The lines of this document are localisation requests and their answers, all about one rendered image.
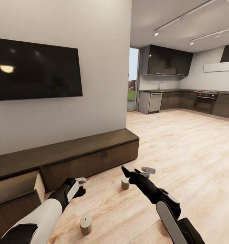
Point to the range hood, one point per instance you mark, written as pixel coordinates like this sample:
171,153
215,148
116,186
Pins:
222,66

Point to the pillar candle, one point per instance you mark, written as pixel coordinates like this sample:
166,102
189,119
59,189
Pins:
125,183
86,224

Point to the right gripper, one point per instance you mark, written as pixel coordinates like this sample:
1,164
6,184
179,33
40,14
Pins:
136,178

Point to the oven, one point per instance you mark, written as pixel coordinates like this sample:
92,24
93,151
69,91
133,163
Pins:
205,100

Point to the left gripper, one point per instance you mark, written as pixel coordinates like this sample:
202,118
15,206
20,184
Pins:
80,192

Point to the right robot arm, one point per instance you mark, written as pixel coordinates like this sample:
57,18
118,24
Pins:
167,206

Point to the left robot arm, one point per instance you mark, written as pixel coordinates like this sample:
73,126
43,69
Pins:
37,226

